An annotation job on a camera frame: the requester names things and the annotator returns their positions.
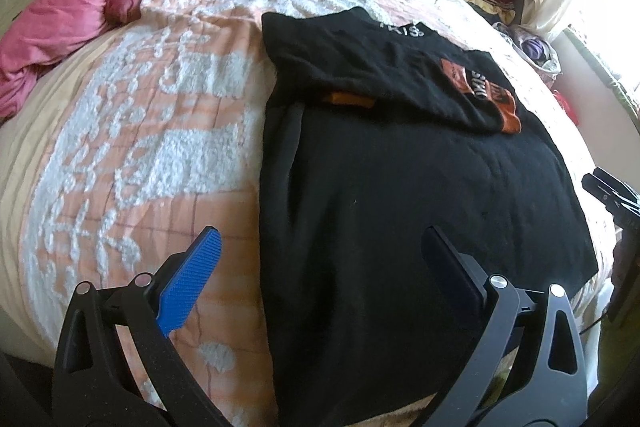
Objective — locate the purple cloth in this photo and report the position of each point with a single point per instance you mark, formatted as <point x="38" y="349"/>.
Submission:
<point x="532" y="49"/>

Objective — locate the peach patterned bedspread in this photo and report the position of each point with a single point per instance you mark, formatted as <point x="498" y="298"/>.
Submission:
<point x="150" y="107"/>

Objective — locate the window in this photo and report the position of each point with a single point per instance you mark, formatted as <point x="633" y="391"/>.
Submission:
<point x="620" y="7"/>

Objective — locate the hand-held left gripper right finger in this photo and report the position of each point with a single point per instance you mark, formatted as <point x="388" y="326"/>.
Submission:
<point x="452" y="274"/>

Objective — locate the black t-shirt orange print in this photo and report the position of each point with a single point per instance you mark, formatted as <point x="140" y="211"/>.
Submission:
<point x="380" y="187"/>

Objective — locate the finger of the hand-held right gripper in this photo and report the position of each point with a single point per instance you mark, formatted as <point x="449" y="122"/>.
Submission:
<point x="607" y="194"/>
<point x="617" y="182"/>

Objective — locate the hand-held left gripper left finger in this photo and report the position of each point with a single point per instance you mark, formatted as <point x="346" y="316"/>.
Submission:
<point x="192" y="277"/>

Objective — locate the red plastic bag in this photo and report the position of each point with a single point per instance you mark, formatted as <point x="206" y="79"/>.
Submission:
<point x="567" y="107"/>

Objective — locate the floral fabric basket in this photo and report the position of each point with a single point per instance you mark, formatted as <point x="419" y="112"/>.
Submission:
<point x="550" y="67"/>

